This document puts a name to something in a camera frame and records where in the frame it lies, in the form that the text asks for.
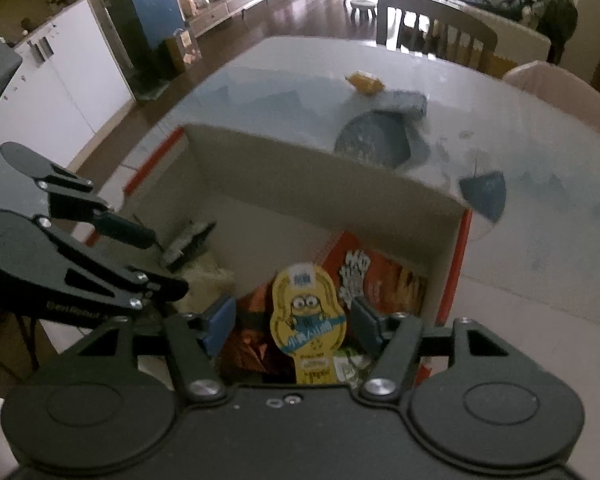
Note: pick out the pink upholstered chair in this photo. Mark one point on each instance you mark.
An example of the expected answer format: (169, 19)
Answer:
(559, 88)

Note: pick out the dark red foil snack bag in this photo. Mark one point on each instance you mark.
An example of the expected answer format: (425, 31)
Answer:
(250, 353)

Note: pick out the dark wooden dining chair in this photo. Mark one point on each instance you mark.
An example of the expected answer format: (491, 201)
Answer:
(436, 28)

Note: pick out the green wafer snack packet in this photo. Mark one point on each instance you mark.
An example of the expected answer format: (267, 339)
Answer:
(351, 367)

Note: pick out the white sofa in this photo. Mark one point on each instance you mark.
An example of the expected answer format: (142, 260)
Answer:
(516, 43)

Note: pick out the black water dispenser cabinet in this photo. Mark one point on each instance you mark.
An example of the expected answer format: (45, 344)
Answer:
(143, 27)

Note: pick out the small round stool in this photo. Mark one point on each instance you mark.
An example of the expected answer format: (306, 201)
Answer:
(362, 11)

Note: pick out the grey blue snack packet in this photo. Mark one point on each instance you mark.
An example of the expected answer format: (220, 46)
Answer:
(408, 103)

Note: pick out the white storage cabinet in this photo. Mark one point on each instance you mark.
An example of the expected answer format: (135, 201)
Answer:
(69, 91)

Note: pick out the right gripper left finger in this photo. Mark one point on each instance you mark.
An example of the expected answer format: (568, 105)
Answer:
(194, 341)

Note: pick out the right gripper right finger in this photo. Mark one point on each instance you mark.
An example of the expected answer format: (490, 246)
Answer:
(392, 341)

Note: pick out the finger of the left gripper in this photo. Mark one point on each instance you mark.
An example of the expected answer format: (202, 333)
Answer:
(165, 288)
(112, 225)

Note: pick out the paper bag on floor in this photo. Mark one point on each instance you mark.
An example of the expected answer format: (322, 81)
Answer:
(183, 49)

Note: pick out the red Korean chip bag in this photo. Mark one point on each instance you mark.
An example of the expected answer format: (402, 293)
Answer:
(384, 282)

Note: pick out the cardboard box with red tape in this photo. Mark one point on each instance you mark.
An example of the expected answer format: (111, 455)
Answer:
(276, 204)

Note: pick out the cream white snack pouch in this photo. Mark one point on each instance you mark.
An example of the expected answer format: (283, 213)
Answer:
(207, 282)

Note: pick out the white and blue biscuit packet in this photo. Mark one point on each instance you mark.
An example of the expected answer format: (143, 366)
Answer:
(186, 245)

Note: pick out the yellow minion snack packet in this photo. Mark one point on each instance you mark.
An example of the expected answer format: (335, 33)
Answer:
(308, 324)

